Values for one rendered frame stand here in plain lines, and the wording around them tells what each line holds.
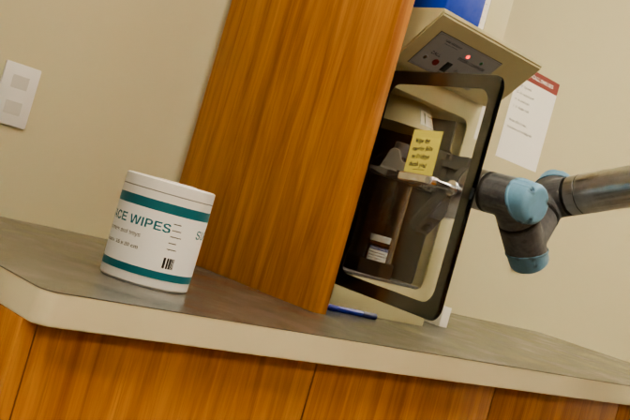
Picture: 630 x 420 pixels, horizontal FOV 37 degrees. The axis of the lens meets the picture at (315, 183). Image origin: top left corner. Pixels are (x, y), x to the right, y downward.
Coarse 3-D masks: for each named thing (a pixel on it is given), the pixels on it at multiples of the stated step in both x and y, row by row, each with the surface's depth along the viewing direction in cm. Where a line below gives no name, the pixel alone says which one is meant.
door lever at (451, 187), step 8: (400, 176) 153; (408, 176) 151; (416, 176) 150; (424, 176) 148; (432, 176) 147; (424, 184) 148; (432, 184) 147; (440, 184) 148; (448, 184) 149; (456, 184) 149; (448, 192) 150
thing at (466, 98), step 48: (432, 96) 160; (480, 96) 150; (384, 144) 167; (480, 144) 147; (384, 192) 164; (432, 192) 153; (384, 240) 160; (432, 240) 150; (384, 288) 157; (432, 288) 148
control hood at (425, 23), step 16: (416, 16) 169; (432, 16) 167; (448, 16) 166; (416, 32) 169; (432, 32) 168; (448, 32) 170; (464, 32) 171; (480, 32) 172; (416, 48) 171; (480, 48) 176; (496, 48) 177; (512, 48) 179; (400, 64) 174; (512, 64) 183; (528, 64) 184; (512, 80) 187
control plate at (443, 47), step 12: (444, 36) 170; (432, 48) 172; (444, 48) 173; (456, 48) 174; (468, 48) 175; (420, 60) 174; (432, 60) 175; (444, 60) 176; (456, 60) 177; (468, 60) 178; (480, 60) 179; (492, 60) 180; (468, 72) 181; (480, 72) 182
